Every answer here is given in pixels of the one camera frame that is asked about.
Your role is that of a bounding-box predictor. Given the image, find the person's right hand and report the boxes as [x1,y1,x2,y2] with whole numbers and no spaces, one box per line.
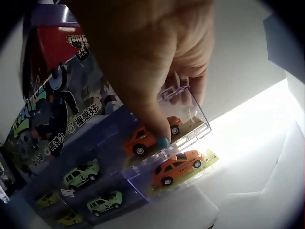
[64,0,215,146]

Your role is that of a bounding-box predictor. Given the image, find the person's right fingers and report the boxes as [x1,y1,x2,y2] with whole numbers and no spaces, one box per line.
[165,70,208,107]

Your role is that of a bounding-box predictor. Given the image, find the person's right thumb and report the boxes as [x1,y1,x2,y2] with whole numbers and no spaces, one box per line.
[112,69,172,146]

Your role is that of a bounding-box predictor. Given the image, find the clear box with orange car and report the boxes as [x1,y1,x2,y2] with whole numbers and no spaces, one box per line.
[105,86,212,177]

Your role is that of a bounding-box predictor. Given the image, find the orange toy car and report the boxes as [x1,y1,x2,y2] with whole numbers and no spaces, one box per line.
[125,116,183,156]

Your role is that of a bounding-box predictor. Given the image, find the orange toy taxi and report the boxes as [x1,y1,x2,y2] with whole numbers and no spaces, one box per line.
[152,150,205,187]

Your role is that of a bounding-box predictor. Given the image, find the clear box with green car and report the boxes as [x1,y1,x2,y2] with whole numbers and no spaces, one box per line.
[71,184,149,223]
[54,141,128,195]

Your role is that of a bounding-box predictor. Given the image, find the printed toy display carton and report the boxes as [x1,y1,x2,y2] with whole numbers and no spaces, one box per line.
[5,4,125,183]

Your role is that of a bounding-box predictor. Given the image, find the clear box with taxi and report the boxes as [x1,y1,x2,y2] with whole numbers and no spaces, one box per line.
[123,148,221,203]

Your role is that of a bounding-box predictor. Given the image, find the green toy car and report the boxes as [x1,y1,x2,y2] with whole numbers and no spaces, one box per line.
[63,162,100,192]
[86,190,123,216]

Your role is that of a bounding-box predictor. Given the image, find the yellow toy car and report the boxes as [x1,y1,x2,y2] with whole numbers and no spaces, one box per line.
[56,210,83,226]
[35,192,59,207]

